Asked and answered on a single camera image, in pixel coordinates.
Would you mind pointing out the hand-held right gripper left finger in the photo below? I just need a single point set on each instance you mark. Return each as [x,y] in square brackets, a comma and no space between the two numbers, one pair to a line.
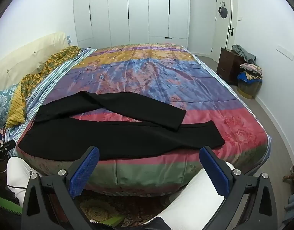
[85,167]

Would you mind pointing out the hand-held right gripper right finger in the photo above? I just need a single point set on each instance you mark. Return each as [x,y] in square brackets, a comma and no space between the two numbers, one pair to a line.
[215,170]

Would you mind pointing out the black pants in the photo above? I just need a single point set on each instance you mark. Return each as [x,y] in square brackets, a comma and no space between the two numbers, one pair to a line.
[118,134]

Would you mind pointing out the blue floral pillow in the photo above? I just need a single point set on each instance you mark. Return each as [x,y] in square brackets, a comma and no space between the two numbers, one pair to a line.
[3,103]

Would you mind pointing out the yellow dotted pillow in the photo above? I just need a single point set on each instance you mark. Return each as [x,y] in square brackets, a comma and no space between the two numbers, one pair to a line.
[17,107]

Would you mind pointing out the patterned brown rug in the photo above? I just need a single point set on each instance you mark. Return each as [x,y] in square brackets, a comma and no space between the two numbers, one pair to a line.
[101,208]

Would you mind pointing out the green mat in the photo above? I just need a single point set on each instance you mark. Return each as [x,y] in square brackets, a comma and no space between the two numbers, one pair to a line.
[114,220]

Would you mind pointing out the brown object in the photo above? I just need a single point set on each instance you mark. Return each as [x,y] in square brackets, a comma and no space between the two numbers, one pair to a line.
[292,172]

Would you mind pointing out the blue white striped bed sheet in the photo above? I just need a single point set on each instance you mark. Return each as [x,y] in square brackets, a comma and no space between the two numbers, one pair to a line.
[48,76]

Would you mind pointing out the cream padded headboard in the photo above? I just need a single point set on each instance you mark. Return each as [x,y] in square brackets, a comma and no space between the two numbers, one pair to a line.
[22,55]

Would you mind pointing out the yellow laundry basket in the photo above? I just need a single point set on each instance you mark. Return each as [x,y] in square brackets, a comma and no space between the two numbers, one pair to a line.
[248,88]

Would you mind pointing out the yellow green floral blanket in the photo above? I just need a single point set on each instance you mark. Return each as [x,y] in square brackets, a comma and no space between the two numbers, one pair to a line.
[51,62]

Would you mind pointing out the pile of mixed clothes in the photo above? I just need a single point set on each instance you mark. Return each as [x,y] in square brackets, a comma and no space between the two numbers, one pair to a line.
[251,73]

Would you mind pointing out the colourful striped floral quilt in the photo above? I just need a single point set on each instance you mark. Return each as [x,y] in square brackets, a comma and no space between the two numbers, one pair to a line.
[161,76]

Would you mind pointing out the grey clothes heap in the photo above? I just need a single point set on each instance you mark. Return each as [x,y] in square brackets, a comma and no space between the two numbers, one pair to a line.
[245,52]

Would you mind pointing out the white door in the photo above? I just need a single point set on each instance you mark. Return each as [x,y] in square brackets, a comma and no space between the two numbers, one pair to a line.
[221,36]

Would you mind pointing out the round dark door hanging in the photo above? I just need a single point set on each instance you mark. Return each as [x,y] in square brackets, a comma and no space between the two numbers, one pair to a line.
[223,12]

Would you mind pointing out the white wardrobe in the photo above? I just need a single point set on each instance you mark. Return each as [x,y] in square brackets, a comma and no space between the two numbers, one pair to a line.
[137,12]

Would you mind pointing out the wall socket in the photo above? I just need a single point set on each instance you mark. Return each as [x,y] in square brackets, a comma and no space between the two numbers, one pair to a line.
[69,39]

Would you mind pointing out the white wall plate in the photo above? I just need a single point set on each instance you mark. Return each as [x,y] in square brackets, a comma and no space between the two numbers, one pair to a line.
[284,51]

